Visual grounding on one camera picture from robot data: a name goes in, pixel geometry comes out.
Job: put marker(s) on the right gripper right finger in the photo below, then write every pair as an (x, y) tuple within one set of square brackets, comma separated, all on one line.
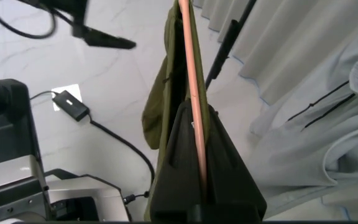
[(232, 180)]

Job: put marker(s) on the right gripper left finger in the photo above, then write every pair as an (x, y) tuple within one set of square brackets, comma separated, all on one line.
[(176, 180)]

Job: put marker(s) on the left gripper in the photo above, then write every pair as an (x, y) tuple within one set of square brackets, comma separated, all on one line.
[(79, 12)]

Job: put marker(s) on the green garment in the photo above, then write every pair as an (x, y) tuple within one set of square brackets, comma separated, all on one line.
[(157, 109)]

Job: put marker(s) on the pale grey shorts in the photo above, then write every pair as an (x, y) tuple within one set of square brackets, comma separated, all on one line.
[(306, 140)]

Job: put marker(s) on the pink clothes hanger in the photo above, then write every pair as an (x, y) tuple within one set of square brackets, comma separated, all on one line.
[(193, 77)]

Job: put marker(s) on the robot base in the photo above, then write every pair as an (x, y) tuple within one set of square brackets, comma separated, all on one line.
[(85, 189)]

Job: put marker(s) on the black clothes rack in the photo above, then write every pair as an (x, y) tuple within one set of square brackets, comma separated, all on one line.
[(225, 46)]

